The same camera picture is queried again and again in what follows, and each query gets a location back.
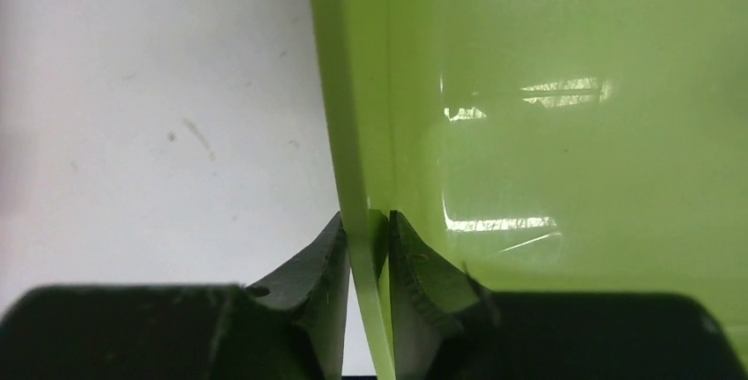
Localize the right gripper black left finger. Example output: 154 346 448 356
1 214 349 379

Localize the green plastic tray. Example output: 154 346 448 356
310 0 747 379

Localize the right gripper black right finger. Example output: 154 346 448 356
388 211 747 379

